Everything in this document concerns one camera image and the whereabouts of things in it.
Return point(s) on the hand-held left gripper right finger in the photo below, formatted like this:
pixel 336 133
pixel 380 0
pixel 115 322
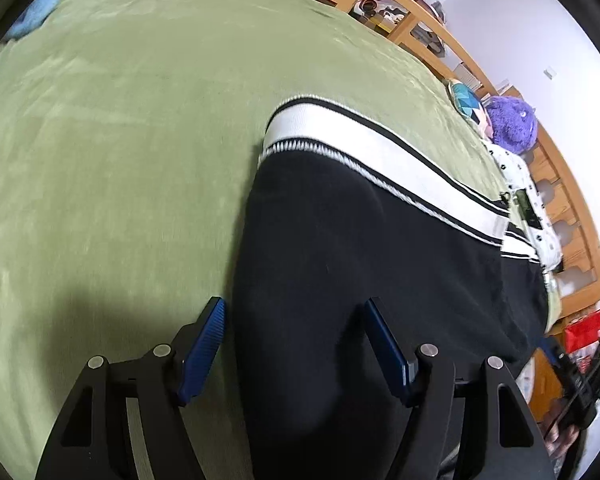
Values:
pixel 387 350

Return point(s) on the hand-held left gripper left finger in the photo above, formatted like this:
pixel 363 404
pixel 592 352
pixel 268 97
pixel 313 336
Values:
pixel 202 350

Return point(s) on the black pants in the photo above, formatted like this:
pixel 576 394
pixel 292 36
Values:
pixel 330 240

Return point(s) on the person's right hand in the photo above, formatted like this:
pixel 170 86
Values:
pixel 560 435

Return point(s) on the star print bed sheet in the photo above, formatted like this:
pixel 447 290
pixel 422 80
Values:
pixel 526 380

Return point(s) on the red box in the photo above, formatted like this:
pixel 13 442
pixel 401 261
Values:
pixel 592 332

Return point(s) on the dark phone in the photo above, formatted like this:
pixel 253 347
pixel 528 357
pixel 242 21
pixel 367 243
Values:
pixel 529 209

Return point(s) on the white floral pillow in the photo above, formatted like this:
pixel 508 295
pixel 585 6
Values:
pixel 512 167

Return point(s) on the green bed blanket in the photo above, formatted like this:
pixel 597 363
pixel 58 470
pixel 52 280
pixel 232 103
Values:
pixel 130 135

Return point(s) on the purple plush toy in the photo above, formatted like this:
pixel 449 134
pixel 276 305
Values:
pixel 512 122

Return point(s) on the geometric print pillow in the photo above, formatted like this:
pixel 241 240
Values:
pixel 467 102

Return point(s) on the pile of boxes and bags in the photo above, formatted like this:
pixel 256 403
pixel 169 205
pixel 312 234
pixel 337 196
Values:
pixel 405 25

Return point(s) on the light blue fleece blanket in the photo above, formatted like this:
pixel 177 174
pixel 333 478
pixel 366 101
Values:
pixel 32 7

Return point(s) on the wooden bed frame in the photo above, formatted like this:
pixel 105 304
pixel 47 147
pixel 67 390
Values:
pixel 592 260

